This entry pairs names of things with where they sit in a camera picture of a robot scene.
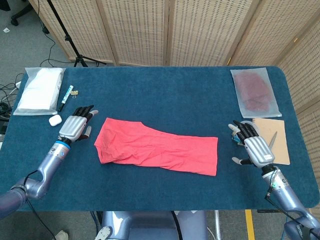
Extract black floor cable bundle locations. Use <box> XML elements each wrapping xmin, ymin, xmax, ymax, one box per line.
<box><xmin>0</xmin><ymin>72</ymin><xmax>22</xmax><ymax>121</ymax></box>

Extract white metal table leg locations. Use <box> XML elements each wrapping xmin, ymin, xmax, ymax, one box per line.
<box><xmin>214</xmin><ymin>210</ymin><xmax>222</xmax><ymax>240</ymax></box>

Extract white earbuds case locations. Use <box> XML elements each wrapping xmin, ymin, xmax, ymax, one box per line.
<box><xmin>48</xmin><ymin>114</ymin><xmax>63</xmax><ymax>127</ymax></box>

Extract clear jar of binder clips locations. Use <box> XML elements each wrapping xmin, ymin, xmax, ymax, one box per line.
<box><xmin>231</xmin><ymin>119</ymin><xmax>261</xmax><ymax>146</ymax></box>

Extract blue-grey robot torso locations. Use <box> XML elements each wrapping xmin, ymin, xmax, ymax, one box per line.
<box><xmin>94</xmin><ymin>211</ymin><xmax>208</xmax><ymax>240</ymax></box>

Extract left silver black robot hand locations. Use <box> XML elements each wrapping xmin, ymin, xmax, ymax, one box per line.
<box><xmin>57</xmin><ymin>104</ymin><xmax>100</xmax><ymax>144</ymax></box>

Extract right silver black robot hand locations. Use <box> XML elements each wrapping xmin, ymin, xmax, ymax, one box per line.
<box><xmin>227</xmin><ymin>120</ymin><xmax>276</xmax><ymax>168</ymax></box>

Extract white shoe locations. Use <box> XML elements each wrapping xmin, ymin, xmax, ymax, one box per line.
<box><xmin>53</xmin><ymin>229</ymin><xmax>69</xmax><ymax>240</ymax></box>

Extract black white marker pen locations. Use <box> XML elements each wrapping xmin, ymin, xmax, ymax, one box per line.
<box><xmin>57</xmin><ymin>85</ymin><xmax>74</xmax><ymax>112</ymax></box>

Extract plastic bag with maroon cloth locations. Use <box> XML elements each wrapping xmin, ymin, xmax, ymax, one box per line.
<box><xmin>229</xmin><ymin>67</ymin><xmax>283</xmax><ymax>119</ymax></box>

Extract black handled scissors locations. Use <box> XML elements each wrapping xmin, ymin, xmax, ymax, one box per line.
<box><xmin>268</xmin><ymin>131</ymin><xmax>278</xmax><ymax>148</ymax></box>

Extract plastic bag with white cloth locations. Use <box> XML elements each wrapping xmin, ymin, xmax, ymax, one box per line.
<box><xmin>12</xmin><ymin>67</ymin><xmax>67</xmax><ymax>116</ymax></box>

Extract black office chair base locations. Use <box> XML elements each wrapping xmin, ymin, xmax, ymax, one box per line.
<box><xmin>11</xmin><ymin>0</ymin><xmax>35</xmax><ymax>26</ymax></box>

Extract blue carpet table mat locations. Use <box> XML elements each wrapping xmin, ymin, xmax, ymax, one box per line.
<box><xmin>0</xmin><ymin>65</ymin><xmax>313</xmax><ymax>213</ymax></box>

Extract black tripod stand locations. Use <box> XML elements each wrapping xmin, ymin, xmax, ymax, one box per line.
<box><xmin>46</xmin><ymin>0</ymin><xmax>107</xmax><ymax>68</ymax></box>

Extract kraft spiral notebook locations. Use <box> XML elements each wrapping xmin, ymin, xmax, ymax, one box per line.
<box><xmin>252</xmin><ymin>118</ymin><xmax>291</xmax><ymax>166</ymax></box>

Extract coral red sleeveless shirt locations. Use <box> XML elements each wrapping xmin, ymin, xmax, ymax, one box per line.
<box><xmin>94</xmin><ymin>117</ymin><xmax>219</xmax><ymax>177</ymax></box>

